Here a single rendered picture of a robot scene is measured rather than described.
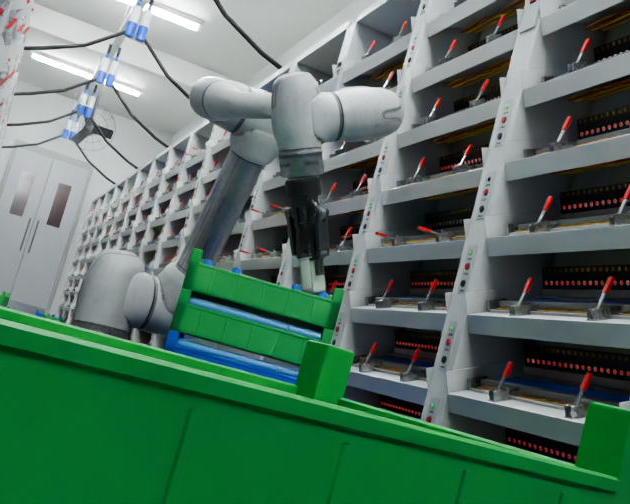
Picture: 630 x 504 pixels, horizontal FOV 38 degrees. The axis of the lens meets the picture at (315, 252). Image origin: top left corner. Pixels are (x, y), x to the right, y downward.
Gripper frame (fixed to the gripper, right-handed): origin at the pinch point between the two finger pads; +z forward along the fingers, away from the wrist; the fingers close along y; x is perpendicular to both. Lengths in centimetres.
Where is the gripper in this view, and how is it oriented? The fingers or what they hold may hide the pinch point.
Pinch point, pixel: (312, 275)
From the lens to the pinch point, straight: 188.4
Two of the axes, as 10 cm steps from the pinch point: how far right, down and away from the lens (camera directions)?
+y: 5.6, 0.4, -8.3
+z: 0.9, 9.9, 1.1
